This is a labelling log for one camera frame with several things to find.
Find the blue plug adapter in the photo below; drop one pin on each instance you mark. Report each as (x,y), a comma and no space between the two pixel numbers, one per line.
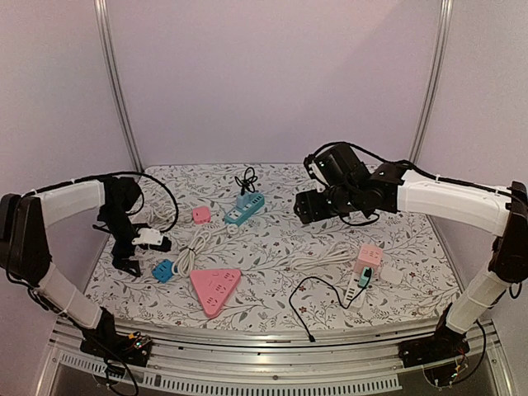
(164,271)

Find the pink flat plug adapter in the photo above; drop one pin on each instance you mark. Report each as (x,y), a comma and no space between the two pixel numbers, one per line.
(201,215)

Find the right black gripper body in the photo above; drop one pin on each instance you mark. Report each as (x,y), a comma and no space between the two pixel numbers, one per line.
(308,205)

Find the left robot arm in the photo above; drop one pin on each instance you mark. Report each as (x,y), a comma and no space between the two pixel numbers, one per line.
(39,241)

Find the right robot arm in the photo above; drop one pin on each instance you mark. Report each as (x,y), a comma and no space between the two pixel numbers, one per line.
(346,186)

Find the right aluminium frame post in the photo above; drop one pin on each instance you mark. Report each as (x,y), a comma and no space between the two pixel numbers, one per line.
(439,53)

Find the teal power strip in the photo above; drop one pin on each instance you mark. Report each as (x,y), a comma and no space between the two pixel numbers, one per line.
(239,216)

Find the teal small adapter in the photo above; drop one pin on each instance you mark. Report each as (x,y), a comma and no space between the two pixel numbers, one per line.
(365,277)

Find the pink power strip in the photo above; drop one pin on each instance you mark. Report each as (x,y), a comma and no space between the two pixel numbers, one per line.
(214,287)

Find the aluminium frame post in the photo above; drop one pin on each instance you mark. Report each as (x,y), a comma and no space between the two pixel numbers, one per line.
(439,53)
(117,92)

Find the white power strip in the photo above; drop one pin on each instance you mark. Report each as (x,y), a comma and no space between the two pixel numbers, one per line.
(354,296)

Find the aluminium front rail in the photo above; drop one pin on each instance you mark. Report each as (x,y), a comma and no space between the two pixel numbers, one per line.
(352,361)

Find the light blue charger plug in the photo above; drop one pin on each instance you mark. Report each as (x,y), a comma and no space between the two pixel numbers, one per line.
(242,200)

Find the left aluminium frame post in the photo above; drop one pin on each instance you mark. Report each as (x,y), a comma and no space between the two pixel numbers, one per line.
(117,92)

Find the floral table mat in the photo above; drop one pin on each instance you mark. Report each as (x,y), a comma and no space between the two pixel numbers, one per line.
(273,296)

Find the pink cube socket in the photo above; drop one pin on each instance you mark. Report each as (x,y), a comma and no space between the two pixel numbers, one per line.
(369,256)

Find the white square adapter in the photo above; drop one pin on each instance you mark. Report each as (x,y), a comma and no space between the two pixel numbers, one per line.
(391,275)

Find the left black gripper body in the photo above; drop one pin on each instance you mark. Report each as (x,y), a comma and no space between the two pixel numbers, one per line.
(120,250)

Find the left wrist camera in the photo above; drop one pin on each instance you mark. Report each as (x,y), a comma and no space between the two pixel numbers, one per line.
(152,239)

